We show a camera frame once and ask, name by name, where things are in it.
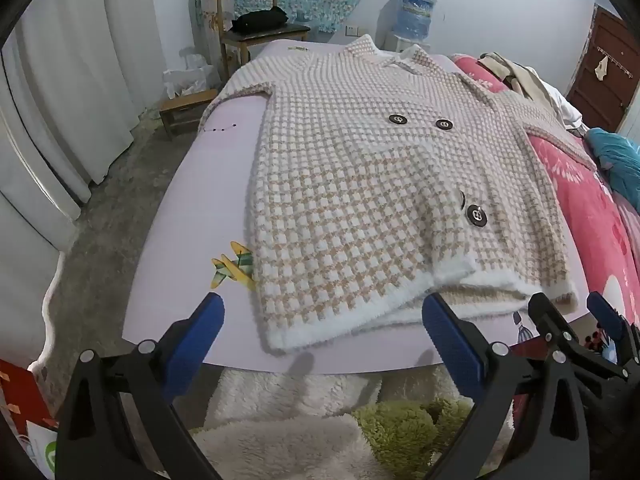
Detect pink floral blanket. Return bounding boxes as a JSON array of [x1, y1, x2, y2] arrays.
[[450, 52, 640, 351]]

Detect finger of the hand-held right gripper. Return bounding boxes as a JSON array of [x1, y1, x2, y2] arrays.
[[526, 291, 628, 378], [586, 291, 640, 366]]

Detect white and green fluffy rug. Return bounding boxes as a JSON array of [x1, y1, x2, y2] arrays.
[[190, 365, 516, 480]]

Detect brown door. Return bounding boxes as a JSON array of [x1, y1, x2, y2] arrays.
[[566, 4, 640, 133]]

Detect blue water jug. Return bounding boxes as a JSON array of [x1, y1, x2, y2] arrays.
[[398, 0, 437, 43]]

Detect white curtain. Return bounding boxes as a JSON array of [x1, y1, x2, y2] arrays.
[[0, 0, 168, 281]]

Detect small wooden stool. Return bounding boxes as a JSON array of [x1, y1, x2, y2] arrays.
[[159, 89, 219, 138]]

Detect white water dispenser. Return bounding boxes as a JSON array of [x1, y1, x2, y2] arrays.
[[382, 0, 433, 56]]

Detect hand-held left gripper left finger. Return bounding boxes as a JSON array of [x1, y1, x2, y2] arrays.
[[56, 291, 226, 480]]

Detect white green paper bag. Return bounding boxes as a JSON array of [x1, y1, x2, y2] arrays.
[[25, 419, 62, 480]]

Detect beige white houndstooth coat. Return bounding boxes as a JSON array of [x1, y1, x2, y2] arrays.
[[202, 35, 598, 356]]

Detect door hook rack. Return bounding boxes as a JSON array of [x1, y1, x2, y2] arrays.
[[595, 46, 636, 78]]

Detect clear plastic bags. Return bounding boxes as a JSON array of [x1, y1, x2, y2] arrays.
[[162, 47, 221, 98]]

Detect black bag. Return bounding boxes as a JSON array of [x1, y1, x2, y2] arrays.
[[231, 6, 291, 33]]

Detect lilac printed table cover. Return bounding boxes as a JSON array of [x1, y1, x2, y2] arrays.
[[122, 39, 626, 376]]

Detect white garment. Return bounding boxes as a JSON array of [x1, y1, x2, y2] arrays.
[[540, 80, 588, 128]]

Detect wooden chair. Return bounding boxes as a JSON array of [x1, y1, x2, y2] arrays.
[[210, 0, 312, 68]]

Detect teal cloth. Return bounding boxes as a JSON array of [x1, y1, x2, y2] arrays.
[[585, 127, 640, 211]]

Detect red box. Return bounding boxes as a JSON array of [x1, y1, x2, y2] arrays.
[[0, 357, 56, 436]]

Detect beige garment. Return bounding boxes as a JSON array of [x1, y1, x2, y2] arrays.
[[477, 51, 546, 98]]

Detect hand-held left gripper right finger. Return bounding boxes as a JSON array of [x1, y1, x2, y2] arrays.
[[421, 292, 593, 480]]

